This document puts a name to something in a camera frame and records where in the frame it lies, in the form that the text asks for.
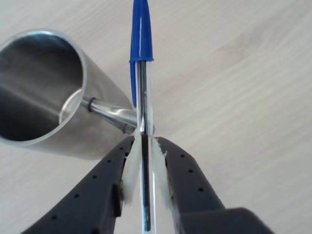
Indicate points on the grey gripper finger with white pad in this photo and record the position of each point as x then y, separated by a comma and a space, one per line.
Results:
190, 185
92, 190

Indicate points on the blue capped ballpoint pen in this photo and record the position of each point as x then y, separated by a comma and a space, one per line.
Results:
142, 36

